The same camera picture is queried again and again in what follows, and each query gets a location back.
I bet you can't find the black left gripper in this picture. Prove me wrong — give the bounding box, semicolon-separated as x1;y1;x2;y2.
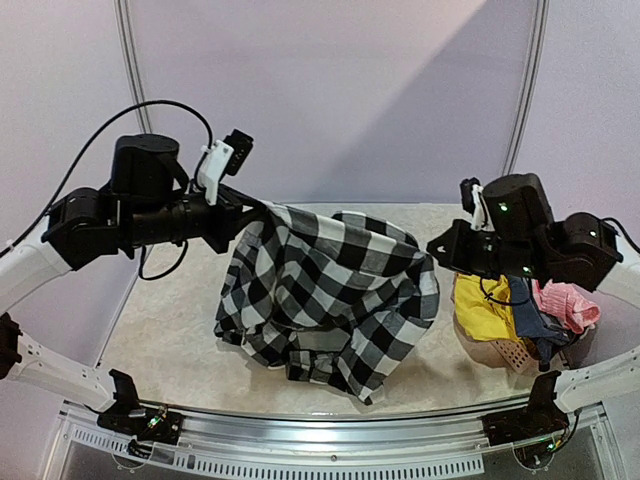
124;181;265;251

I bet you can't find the black white checkered shirt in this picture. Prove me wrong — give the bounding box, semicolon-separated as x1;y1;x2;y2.
214;202;440;405

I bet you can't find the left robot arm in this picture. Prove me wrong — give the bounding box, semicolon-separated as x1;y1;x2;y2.
1;130;261;444

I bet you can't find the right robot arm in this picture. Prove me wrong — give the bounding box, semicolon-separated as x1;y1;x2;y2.
427;173;639;446

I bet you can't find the pink laundry basket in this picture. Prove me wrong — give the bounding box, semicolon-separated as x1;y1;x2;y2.
490;340;535;374

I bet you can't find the yellow garment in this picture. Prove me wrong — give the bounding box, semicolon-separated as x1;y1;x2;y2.
453;273;519;342

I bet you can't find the navy blue garment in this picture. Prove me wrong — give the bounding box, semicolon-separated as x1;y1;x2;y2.
507;276;577;372

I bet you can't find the pink garment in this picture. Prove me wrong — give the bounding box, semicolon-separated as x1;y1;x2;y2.
532;280;601;335

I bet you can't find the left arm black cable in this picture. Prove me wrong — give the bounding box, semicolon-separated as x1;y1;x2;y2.
0;99;216;281

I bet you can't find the aluminium front rail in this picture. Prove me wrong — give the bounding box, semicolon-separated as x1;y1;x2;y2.
45;402;623;479

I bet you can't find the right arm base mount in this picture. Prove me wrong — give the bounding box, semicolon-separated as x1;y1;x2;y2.
481;404;569;446

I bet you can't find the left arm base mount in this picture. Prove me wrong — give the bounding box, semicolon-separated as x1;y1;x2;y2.
97;405;185;445

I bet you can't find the left corner wall post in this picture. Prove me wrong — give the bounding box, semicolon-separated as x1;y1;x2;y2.
114;0;147;104

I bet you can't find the corner wall post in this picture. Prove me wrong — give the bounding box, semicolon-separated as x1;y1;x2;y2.
114;0;147;104
501;0;549;176

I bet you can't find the right corner wall post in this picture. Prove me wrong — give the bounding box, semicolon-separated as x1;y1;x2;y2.
501;0;549;176

